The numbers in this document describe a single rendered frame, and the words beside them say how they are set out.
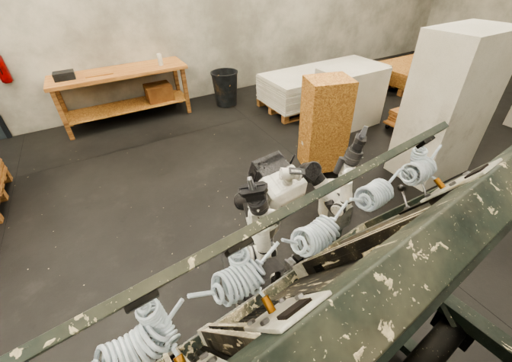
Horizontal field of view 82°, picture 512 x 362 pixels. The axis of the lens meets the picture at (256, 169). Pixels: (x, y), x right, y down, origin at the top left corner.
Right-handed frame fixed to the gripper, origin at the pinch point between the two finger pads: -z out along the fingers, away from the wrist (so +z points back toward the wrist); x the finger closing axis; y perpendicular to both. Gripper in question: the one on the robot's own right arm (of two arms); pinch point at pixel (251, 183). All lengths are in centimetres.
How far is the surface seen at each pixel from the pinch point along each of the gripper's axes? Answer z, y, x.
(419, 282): -38, 60, 33
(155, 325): -43, 62, -9
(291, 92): 194, -343, 45
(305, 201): -42, 43, 18
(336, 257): 36, 20, 29
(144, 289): -50, 59, -8
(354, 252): 25.3, 24.0, 35.6
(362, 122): 249, -299, 151
